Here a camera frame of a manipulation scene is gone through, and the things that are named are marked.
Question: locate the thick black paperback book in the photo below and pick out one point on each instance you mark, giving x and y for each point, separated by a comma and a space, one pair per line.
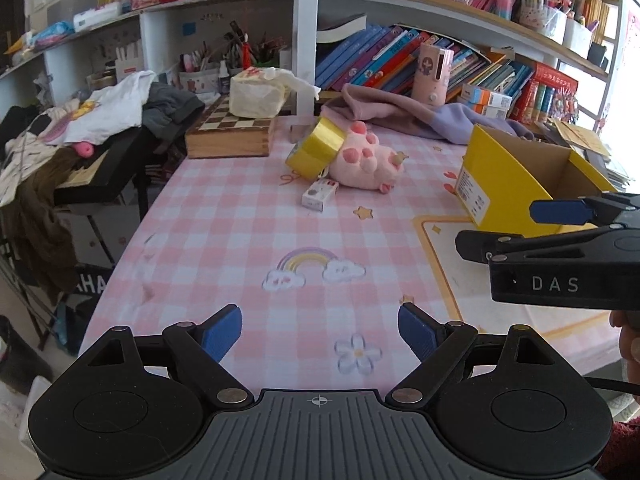
340, 27

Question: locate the brown kraft envelope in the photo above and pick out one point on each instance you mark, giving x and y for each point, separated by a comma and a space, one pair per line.
580, 137

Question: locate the black side table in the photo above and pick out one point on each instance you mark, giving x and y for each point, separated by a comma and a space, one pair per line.
100, 175

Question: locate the small white printed box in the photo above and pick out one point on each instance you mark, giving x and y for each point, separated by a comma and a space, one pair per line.
320, 195

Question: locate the yellow cardboard box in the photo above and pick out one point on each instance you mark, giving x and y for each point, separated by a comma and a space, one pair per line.
505, 185

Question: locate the grey garment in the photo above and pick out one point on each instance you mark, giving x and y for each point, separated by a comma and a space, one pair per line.
170, 107

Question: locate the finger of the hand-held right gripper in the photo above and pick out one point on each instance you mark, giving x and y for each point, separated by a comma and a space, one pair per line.
555, 211
500, 244

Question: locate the purple cloth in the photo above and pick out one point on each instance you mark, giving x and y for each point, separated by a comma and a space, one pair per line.
400, 110

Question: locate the white bookshelf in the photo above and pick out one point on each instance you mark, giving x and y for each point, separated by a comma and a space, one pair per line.
305, 35

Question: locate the person's right hand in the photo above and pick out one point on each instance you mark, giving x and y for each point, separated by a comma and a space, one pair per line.
631, 350

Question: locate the wooden chess box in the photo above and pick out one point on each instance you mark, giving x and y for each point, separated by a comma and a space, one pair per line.
225, 135

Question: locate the pink plush toy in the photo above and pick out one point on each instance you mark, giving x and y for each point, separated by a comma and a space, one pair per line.
365, 160

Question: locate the white storage box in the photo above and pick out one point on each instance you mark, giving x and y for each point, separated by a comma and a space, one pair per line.
577, 37

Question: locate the yellow tissue pack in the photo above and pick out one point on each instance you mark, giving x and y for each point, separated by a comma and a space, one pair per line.
255, 95

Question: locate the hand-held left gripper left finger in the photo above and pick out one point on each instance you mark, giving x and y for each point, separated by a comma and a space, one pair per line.
222, 332

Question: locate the blue wipes pack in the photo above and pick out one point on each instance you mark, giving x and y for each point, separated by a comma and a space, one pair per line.
52, 35

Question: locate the thick red books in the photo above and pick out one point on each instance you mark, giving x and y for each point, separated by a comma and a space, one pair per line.
540, 92

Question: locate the brown garment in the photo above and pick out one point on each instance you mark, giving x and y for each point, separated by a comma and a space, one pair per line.
40, 220

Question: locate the pink checked tablecloth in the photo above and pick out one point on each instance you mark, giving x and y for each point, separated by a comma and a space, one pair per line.
225, 240

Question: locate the small pink toy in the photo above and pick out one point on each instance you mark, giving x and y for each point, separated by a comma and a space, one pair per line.
85, 149

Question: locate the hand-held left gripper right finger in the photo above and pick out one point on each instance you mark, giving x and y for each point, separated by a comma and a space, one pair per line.
417, 332

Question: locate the person's right forearm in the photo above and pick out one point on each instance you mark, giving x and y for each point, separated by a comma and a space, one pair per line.
625, 452

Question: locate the clear pen holder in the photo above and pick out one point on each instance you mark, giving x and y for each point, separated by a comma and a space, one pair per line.
542, 17

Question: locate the pink cylindrical device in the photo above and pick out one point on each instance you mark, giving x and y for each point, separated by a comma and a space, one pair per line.
432, 72

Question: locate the black cup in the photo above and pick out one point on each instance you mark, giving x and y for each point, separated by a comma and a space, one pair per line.
596, 55

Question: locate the colourful sticker pack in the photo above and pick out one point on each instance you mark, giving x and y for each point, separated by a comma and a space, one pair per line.
569, 105

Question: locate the pile of clothes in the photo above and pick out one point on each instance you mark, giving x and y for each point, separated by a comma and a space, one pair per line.
115, 105

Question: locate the group of pen holders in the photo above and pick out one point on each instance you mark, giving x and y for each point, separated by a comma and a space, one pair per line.
200, 72

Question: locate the yellow tape roll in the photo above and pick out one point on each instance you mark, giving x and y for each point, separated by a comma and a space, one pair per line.
315, 150

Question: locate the row of leaning books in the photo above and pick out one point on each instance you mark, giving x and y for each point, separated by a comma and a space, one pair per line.
360, 60

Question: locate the stack of loose papers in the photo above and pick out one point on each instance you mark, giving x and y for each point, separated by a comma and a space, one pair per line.
612, 172

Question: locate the white rabbit-ear box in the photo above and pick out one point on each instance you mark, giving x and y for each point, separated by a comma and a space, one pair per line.
129, 65

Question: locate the black keyboard bag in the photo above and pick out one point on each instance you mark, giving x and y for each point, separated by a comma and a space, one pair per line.
90, 300

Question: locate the orange and blue carton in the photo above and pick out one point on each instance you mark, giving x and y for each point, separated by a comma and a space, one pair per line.
492, 112
487, 96

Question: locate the white wipes pack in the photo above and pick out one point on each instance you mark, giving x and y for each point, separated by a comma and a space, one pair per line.
97, 16

